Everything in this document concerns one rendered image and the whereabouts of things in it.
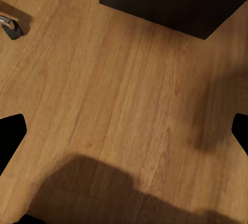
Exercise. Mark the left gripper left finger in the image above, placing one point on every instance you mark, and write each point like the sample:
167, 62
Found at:
12, 131

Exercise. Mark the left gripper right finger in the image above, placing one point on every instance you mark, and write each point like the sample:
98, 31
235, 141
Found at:
240, 130

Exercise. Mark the swivel chair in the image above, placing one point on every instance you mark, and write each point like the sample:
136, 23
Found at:
11, 27

